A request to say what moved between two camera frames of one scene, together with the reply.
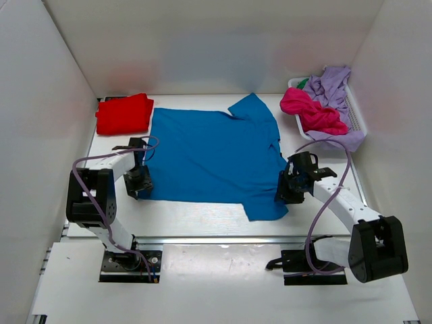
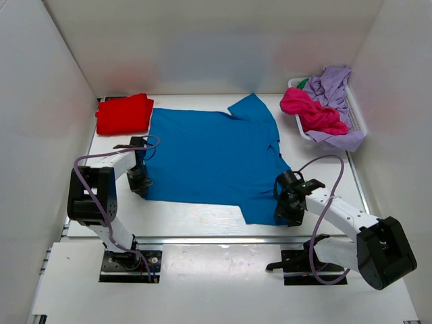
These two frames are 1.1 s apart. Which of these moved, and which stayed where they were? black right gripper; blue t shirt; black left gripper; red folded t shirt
Moved: black right gripper
Stayed: blue t shirt; black left gripper; red folded t shirt
